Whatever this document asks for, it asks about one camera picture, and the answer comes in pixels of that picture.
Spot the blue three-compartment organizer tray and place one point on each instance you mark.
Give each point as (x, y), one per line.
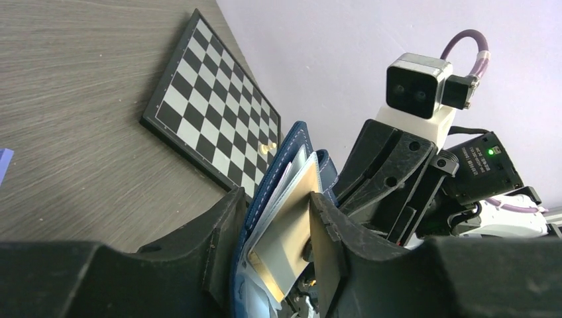
(6, 156)

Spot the blue card holder wallet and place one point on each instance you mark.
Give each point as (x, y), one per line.
(249, 298)

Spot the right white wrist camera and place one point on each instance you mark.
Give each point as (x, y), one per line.
(423, 95)

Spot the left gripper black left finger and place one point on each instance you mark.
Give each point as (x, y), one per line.
(183, 274)

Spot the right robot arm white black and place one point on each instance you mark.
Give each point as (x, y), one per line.
(486, 196)

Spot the black and white checkerboard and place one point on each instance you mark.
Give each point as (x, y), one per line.
(210, 111)

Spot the small white chess pawn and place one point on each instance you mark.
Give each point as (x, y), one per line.
(267, 148)

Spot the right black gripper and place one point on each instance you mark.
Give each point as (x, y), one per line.
(390, 179)

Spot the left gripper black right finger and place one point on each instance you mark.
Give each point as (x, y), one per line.
(360, 274)

